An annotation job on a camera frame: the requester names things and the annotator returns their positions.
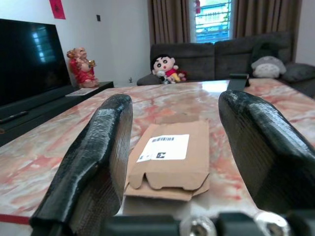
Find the flattened labelled cardboard box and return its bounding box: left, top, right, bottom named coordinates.
left=123, top=118, right=211, bottom=203

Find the dark grey fabric sofa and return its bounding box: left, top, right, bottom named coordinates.
left=136, top=31, right=315, bottom=99

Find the window with grille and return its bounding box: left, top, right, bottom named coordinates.
left=190, top=0, right=233, bottom=45

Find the black-haired boy plush doll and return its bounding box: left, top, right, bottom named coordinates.
left=151, top=54, right=180, bottom=85

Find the red laughing Buddha statue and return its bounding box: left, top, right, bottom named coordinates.
left=66, top=47, right=100, bottom=89

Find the red paper wall decoration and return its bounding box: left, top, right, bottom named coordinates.
left=49, top=0, right=67, bottom=20

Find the black flat-screen television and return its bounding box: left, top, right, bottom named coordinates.
left=0, top=18, right=72, bottom=108

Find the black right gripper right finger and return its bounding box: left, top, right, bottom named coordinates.
left=218, top=89, right=315, bottom=217

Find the black phone stand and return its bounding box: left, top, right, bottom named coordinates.
left=226, top=73, right=251, bottom=93

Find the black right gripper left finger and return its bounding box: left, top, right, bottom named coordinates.
left=29, top=93, right=134, bottom=232

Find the brown curtain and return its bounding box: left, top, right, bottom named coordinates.
left=232, top=0, right=302, bottom=40
left=147, top=0, right=191, bottom=46

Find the black TV cabinet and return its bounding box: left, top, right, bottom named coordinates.
left=0, top=81, right=115, bottom=147

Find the grey Totoro plush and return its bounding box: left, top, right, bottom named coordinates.
left=251, top=56, right=287, bottom=80

